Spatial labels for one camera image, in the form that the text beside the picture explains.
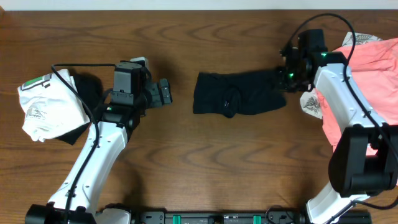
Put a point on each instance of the white printed garment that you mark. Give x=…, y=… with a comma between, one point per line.
x=309, y=101

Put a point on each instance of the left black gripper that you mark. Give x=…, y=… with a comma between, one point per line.
x=156, y=100

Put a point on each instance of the black t-shirt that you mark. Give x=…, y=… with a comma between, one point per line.
x=247, y=93

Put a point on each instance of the pink t-shirt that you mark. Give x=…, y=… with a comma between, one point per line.
x=374, y=69

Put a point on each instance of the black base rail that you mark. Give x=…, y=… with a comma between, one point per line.
x=217, y=218

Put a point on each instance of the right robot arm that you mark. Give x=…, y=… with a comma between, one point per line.
x=364, y=162

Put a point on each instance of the black folded garment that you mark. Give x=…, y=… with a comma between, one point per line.
x=90, y=89

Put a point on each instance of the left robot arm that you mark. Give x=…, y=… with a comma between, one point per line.
x=76, y=201

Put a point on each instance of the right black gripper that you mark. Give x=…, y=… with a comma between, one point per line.
x=278, y=81

